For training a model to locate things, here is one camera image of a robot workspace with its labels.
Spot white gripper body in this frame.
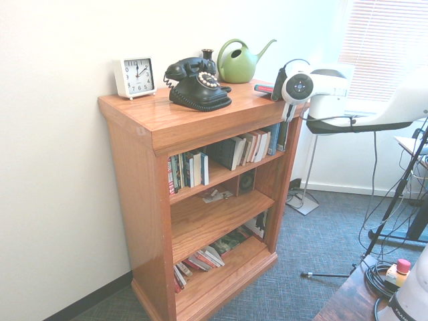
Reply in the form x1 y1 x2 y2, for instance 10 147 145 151
282 99 299 123

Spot teal paperback with red spine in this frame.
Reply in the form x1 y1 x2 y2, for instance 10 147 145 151
253 84 276 96

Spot black spine book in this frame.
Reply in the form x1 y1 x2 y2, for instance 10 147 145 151
278 120 290 152

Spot blue spine book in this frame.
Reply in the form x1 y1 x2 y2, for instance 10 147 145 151
267 122 282 156

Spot cream paperback book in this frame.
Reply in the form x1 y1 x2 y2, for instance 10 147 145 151
239 132 254 167
256 129 272 163

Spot green plastic watering can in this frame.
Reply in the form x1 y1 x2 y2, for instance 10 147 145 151
217 38 278 84

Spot orange book, white pages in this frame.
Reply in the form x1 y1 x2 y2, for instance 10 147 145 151
249 130 263 164

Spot thick black cover book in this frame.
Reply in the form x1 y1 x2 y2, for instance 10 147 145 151
203 135 247 171

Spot black rotary telephone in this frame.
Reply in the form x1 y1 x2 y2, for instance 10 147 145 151
163 57 233 112

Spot black glossy vase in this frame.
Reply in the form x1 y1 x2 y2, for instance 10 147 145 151
201 48 216 73

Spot small wooden speaker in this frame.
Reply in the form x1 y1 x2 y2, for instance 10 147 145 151
238 168 257 197

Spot metal floor stand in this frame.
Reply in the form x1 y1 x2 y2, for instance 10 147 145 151
286 63 356 217

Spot blue cover paperback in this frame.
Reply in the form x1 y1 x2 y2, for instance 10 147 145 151
199 152 211 187
185 150 203 189

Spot loose paper clutter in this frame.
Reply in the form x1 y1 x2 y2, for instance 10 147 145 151
201 189 234 204

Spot black and white illustrated book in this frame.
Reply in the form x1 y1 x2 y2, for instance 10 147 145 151
243 209 268 241

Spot green spine book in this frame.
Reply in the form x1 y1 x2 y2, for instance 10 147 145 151
176 152 188 191

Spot desk with black legs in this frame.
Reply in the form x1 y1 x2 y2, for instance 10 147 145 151
393 133 428 241

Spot white window blinds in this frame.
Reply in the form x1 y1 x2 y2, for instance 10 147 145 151
337 0 428 113

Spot red spine book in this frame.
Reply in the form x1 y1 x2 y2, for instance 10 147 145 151
167 155 179 195
186 252 215 272

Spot white square alarm clock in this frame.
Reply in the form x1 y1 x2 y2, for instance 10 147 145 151
112 56 157 100

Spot dark green magazine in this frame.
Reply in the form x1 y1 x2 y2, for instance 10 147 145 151
209 232 252 257

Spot white slim book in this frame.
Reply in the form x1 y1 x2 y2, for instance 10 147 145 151
203 245 226 268

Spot wooden bookshelf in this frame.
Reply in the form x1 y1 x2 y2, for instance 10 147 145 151
97 78 312 321

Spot red emergency stop button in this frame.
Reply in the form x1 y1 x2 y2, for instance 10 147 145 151
384 258 412 289

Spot dark wooden table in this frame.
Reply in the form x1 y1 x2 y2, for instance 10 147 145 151
310 255 397 321

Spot patterned white book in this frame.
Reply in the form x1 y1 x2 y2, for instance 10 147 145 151
173 265 188 294

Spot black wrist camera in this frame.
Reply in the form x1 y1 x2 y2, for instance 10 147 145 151
274 65 289 98

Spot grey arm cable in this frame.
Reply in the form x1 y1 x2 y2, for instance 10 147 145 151
278 58 381 240

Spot black camera tripod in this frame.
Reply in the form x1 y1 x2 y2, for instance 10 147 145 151
300 126 428 278

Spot coiled black cables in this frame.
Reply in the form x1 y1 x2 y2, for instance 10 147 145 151
363 260 397 302

